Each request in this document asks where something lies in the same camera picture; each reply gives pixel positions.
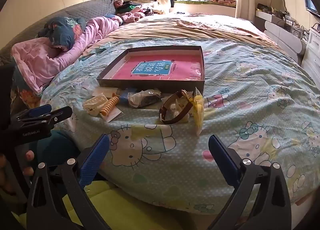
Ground white window seat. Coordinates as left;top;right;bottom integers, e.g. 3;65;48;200
172;0;237;18

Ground blue packet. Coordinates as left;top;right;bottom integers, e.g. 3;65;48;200
119;93;133;104

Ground black flat television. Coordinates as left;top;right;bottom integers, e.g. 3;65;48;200
304;0;320;17

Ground orange spiral hair tie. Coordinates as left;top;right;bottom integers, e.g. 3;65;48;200
99;96;120;117

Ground white drawer cabinet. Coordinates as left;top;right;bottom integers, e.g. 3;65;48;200
301;27;320;83

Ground pink book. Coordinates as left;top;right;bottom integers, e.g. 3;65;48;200
110;54;203;81

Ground tan bed sheet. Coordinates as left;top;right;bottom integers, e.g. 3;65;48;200
82;12;283;53

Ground light floral cloth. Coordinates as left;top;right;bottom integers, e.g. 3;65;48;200
176;18;250;32

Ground vanity mirror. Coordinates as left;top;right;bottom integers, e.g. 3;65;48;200
270;0;287;13

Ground clutter of vanity items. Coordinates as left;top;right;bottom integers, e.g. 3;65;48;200
257;3;308;36

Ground pink fluffy cloth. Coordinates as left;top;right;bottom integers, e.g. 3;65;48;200
121;12;145;23

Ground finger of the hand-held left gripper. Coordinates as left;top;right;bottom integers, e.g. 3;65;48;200
16;104;52;122
37;106;73;128

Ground dark cardboard box tray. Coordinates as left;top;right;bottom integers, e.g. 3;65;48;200
96;45;206;94

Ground cream hair claw clip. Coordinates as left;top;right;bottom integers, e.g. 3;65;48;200
82;93;108;118

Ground yellow-green garment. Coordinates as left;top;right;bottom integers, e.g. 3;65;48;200
17;180;180;230

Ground dark blue floral garment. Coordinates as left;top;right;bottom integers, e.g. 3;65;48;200
37;16;87;51

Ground clear earring stud pouch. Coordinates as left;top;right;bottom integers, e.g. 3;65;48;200
101;106;123;123

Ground white vanity desk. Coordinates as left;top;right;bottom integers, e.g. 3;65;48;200
255;10;307;64

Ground person's left hand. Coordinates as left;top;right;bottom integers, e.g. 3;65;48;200
0;150;35;195

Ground clear bag with dark ornaments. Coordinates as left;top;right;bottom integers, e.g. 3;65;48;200
127;89;163;109

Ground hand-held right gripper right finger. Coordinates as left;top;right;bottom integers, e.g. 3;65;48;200
208;134;292;230

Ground pile of clothes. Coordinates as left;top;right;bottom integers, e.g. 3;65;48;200
116;0;163;17

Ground brown strap wristwatch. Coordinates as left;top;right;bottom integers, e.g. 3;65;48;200
159;90;193;124

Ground teal garment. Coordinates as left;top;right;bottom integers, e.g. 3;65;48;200
37;130;81;168

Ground grey quilted headboard cushion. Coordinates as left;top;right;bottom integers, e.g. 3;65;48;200
0;0;117;58

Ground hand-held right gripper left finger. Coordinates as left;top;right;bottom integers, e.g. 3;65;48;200
26;134;110;230

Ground cartoon cat printed blanket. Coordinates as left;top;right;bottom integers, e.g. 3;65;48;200
40;38;320;215

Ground tan paper card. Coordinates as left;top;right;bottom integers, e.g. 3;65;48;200
92;88;118;98

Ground pearl earrings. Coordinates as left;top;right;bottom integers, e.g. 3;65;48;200
168;103;183;121

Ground pink quilt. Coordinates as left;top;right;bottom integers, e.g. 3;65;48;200
11;15;123;94

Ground yellow plastic bag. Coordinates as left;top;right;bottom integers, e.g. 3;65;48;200
192;87;205;136

